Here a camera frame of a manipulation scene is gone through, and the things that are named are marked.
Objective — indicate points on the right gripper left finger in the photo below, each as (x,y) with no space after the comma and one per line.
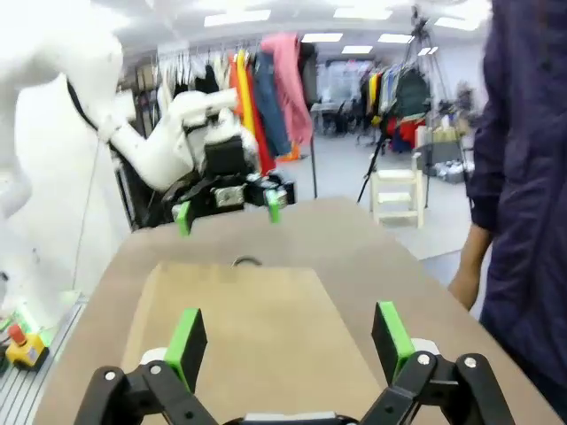
(186,345)

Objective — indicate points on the dark green hanging garment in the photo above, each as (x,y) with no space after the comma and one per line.
(412,93)

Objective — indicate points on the person in purple jacket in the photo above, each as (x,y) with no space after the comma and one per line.
(531,177)

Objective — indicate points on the ceiling light panel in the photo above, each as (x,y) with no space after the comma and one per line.
(363,13)
(458,22)
(237,17)

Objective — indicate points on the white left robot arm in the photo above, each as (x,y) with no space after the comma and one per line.
(150,155)

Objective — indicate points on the pink hanging garment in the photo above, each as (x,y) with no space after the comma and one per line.
(288,88)

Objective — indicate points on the person's left hand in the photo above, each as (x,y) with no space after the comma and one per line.
(471,265)

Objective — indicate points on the orange hanging garment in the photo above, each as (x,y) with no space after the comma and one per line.
(261,146)

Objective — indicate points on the aluminium profile base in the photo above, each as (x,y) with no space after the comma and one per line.
(26,389)

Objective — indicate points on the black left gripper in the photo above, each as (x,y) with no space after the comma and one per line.
(225,159)

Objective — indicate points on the brown cardboard box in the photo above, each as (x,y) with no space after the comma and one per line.
(266,332)

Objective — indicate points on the black clothes rack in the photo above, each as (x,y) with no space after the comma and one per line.
(313,168)

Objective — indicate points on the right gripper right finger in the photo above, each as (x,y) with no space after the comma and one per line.
(390,341)

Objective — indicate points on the black tripod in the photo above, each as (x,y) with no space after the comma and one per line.
(375,156)

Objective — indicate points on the white wooden step stool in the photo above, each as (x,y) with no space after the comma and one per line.
(396,175)

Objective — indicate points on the blue denim hanging garment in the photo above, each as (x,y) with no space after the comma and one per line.
(268,110)

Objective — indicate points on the yellow emergency stop button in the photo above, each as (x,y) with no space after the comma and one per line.
(26,350)

